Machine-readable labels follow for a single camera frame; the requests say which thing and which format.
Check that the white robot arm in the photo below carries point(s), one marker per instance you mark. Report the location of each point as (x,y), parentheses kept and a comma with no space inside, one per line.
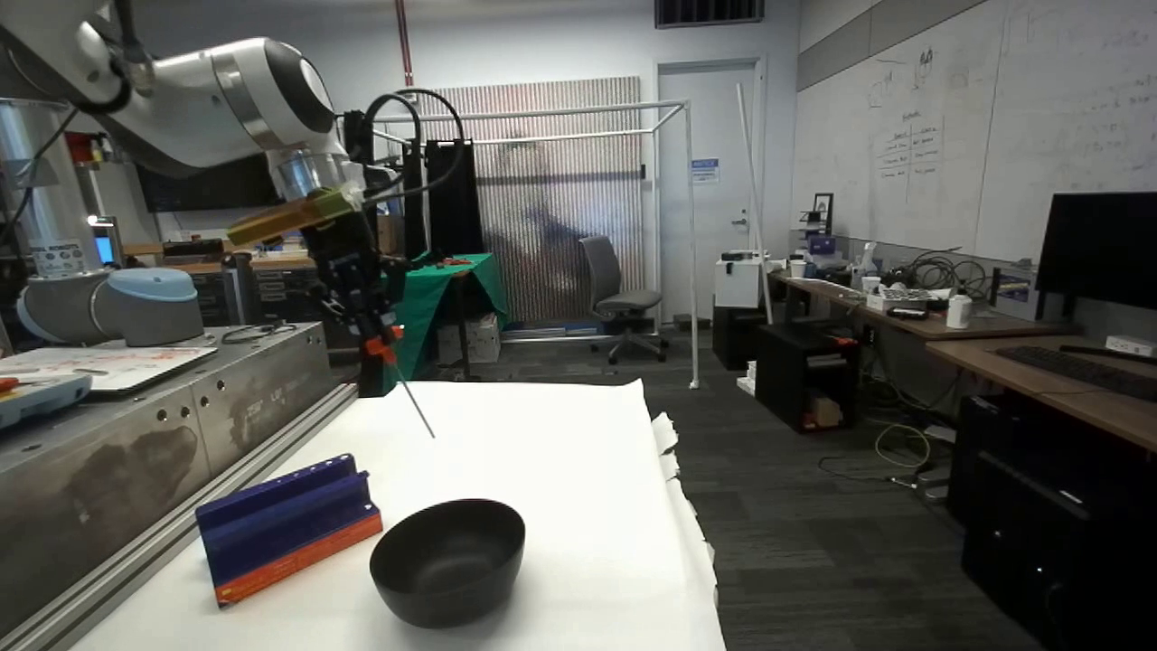
(216,105)

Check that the white cup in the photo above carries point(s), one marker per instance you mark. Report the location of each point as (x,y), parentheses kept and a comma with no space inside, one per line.
(957,312)

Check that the black cabinet under desk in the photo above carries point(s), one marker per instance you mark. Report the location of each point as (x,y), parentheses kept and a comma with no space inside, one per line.
(809,375)

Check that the wooden desk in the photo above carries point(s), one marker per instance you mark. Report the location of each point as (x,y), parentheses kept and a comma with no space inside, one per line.
(1058,370)

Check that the black bowl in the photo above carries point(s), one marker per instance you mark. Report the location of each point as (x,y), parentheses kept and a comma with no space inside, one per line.
(451,561)

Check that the red handled screwdriver tool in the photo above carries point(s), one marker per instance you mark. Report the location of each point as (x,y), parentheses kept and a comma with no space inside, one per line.
(399,376)

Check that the white box on cabinet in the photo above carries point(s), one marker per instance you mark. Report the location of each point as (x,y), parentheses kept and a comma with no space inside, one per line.
(734,279)

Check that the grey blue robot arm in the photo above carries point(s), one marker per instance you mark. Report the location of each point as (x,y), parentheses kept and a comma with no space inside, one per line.
(135,304)

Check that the black computer monitor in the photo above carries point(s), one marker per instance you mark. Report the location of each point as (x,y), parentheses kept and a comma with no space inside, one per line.
(1099,249)

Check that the grey metal machine base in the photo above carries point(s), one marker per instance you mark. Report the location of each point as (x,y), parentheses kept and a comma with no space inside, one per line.
(100,498)

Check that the black office chair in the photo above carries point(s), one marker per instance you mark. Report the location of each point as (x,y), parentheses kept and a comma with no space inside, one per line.
(618,312)

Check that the white pipe frame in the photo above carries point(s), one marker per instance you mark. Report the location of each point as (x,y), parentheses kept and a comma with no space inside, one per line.
(666,185)

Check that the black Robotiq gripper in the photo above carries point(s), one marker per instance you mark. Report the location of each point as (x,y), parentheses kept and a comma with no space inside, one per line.
(358,286)

